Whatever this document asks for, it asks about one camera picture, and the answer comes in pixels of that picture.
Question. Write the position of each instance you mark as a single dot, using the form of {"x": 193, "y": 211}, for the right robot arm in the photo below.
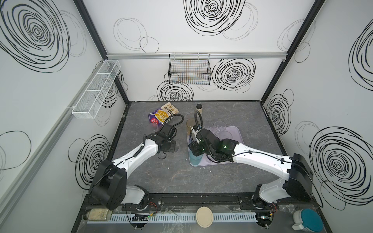
{"x": 295, "y": 178}

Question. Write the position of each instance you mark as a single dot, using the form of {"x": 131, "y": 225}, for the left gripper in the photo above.
{"x": 167, "y": 129}

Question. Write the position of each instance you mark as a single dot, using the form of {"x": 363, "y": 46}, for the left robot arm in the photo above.
{"x": 109, "y": 186}

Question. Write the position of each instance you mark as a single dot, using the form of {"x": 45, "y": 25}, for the white slotted cable duct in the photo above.
{"x": 177, "y": 218}

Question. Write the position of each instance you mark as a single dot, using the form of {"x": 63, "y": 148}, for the lilac plastic tray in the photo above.
{"x": 236, "y": 136}

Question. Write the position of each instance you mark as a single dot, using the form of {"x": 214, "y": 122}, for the teal drinking glass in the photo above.
{"x": 195, "y": 160}

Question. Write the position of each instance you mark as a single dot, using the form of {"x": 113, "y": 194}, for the white mesh wall shelf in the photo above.
{"x": 97, "y": 90}

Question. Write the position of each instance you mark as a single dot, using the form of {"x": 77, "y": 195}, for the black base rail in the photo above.
{"x": 204, "y": 199}

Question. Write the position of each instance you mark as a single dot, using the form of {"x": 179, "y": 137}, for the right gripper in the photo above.
{"x": 196, "y": 146}

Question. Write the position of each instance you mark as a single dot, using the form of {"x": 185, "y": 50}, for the colourful snack bag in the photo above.
{"x": 159, "y": 115}

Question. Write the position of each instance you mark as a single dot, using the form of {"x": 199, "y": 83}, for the clear ribbed glass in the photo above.
{"x": 225, "y": 135}

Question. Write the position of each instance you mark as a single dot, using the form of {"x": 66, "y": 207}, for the beige round lid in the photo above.
{"x": 204, "y": 217}

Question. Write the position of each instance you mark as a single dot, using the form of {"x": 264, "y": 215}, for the black wire basket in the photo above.
{"x": 190, "y": 68}

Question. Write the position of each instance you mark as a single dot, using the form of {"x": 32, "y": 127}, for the yellow drinking glass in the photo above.
{"x": 190, "y": 123}

